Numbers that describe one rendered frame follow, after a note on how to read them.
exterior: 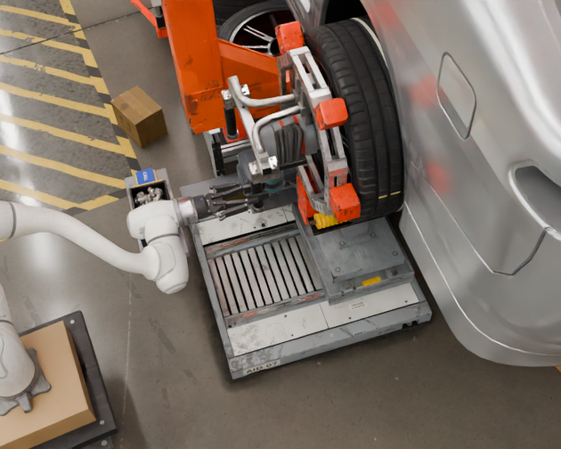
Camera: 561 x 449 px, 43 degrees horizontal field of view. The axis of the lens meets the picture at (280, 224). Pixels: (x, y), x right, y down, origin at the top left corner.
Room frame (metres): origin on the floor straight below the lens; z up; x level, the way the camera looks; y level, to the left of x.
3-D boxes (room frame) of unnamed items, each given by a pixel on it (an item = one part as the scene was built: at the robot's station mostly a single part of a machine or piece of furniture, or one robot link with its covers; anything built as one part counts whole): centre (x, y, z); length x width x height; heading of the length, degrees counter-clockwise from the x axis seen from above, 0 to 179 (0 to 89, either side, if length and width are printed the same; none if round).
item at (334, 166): (1.65, -0.12, 0.85); 0.54 x 0.07 x 0.54; 13
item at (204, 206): (1.39, 0.22, 0.83); 0.09 x 0.08 x 0.07; 103
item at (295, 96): (1.71, 0.02, 1.03); 0.19 x 0.18 x 0.11; 103
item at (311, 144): (1.63, -0.05, 0.85); 0.21 x 0.14 x 0.14; 103
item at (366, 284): (1.69, -0.29, 0.13); 0.50 x 0.36 x 0.10; 13
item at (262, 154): (1.52, -0.03, 1.03); 0.19 x 0.18 x 0.11; 103
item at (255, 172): (1.43, 0.04, 0.93); 0.09 x 0.05 x 0.05; 103
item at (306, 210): (1.65, -0.16, 0.48); 0.16 x 0.12 x 0.17; 103
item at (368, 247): (1.68, -0.29, 0.32); 0.40 x 0.30 x 0.28; 13
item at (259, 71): (2.16, -0.06, 0.69); 0.52 x 0.17 x 0.35; 103
